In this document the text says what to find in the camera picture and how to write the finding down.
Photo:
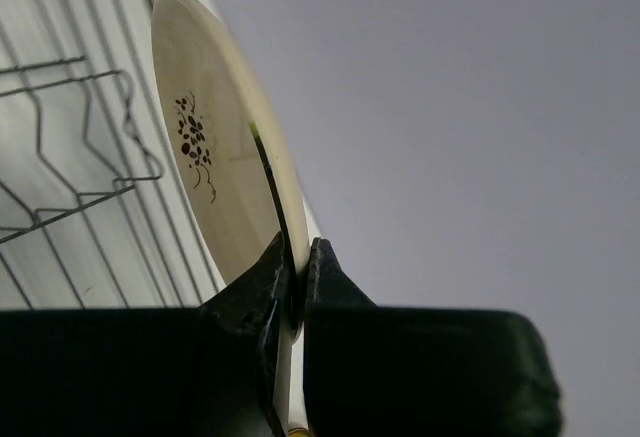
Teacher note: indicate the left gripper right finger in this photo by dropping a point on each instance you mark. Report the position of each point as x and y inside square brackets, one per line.
[341, 363]

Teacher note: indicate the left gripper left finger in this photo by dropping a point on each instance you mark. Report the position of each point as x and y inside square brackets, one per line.
[244, 352]

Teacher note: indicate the metal wire dish rack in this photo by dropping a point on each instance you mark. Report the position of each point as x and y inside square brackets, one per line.
[93, 213]

